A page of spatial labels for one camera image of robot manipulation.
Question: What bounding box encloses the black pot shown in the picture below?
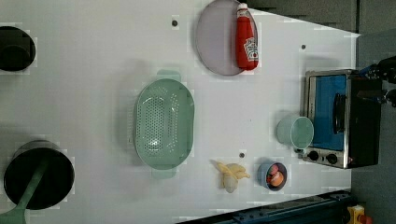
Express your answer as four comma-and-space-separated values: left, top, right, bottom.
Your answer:
3, 140, 76, 211

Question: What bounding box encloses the yellow red emergency button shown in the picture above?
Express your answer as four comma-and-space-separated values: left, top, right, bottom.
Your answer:
347, 205, 373, 224

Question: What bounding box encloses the blue bowl with fruit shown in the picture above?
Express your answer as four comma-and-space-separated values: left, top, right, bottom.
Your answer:
257, 161, 288, 191

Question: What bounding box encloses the black round container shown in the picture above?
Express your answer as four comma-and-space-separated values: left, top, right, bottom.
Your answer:
0, 26, 35, 72

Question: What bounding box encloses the peeled toy banana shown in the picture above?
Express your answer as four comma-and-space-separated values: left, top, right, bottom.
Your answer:
211, 160, 251, 193

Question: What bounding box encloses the silver toaster oven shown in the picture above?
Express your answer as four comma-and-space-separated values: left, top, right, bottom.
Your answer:
303, 69, 382, 169

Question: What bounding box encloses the green plastic strainer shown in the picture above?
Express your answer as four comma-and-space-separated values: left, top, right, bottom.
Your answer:
134, 70, 194, 179

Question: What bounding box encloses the light green cup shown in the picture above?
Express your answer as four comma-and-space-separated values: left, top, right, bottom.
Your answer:
276, 115, 314, 149

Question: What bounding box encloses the grey round plate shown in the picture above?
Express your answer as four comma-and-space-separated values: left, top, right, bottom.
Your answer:
195, 0, 259, 76

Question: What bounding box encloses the red ketchup bottle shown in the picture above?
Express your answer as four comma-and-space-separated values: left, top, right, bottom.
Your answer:
235, 3, 259, 71

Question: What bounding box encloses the green ladle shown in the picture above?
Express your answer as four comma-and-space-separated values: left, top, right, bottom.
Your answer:
0, 160, 49, 224

